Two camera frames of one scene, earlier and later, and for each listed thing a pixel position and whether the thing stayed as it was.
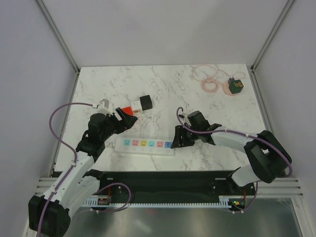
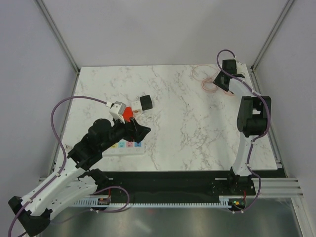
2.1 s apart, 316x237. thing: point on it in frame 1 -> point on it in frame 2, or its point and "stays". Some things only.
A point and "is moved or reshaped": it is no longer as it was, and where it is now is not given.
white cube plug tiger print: [137, 108] stays
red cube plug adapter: [128, 109] stays
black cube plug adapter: [145, 102] stays
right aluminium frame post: [271, 34] stays
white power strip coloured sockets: [141, 146] is moved or reshaped
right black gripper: [179, 131] -> [217, 81]
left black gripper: [127, 122] -> [134, 131]
